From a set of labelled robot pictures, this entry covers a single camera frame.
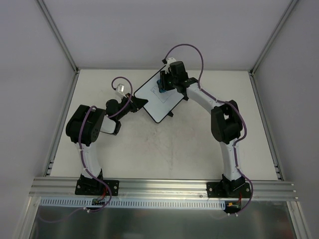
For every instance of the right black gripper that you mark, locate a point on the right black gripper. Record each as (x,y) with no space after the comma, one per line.
(165,81)

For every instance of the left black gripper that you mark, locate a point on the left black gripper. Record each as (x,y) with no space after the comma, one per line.
(133,103)

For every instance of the blue bone-shaped eraser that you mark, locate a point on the blue bone-shaped eraser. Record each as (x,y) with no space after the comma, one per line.
(161,86)

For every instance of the small black-framed whiteboard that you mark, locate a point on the small black-framed whiteboard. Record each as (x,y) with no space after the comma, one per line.
(159,103)

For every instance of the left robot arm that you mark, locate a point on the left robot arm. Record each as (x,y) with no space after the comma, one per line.
(87,123)

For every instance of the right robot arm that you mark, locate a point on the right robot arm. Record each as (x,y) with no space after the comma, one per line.
(225,122)

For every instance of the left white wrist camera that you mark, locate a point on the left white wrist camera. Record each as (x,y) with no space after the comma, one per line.
(120,91)

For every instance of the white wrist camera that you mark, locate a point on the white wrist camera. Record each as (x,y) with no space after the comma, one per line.
(120,91)
(168,61)

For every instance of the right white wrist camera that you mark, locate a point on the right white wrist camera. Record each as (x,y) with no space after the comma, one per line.
(168,61)

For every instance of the whiteboard wire stand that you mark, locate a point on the whiteboard wire stand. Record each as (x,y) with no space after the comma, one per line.
(170,114)

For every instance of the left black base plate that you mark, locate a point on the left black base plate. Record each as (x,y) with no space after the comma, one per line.
(86,186)

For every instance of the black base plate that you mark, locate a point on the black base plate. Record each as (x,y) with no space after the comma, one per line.
(222,189)
(86,186)

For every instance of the white slotted cable duct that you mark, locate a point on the white slotted cable duct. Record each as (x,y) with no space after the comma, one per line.
(134,203)

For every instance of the left side aluminium rail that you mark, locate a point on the left side aluminium rail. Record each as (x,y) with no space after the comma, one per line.
(60,126)

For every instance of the aluminium rail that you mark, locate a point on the aluminium rail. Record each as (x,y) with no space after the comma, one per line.
(164,189)
(267,130)
(60,126)

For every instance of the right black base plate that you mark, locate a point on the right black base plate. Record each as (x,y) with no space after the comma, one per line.
(222,189)

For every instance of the aluminium front rail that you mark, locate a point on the aluminium front rail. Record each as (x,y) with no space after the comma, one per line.
(164,189)

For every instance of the left aluminium corner post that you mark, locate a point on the left aluminium corner post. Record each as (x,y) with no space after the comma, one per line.
(54,28)

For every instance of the aluminium corner post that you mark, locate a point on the aluminium corner post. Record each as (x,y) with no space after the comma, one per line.
(275,33)
(54,28)

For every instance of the right side aluminium rail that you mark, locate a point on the right side aluminium rail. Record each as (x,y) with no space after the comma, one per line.
(267,130)

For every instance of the right aluminium corner post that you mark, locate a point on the right aluminium corner post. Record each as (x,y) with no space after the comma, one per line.
(275,33)

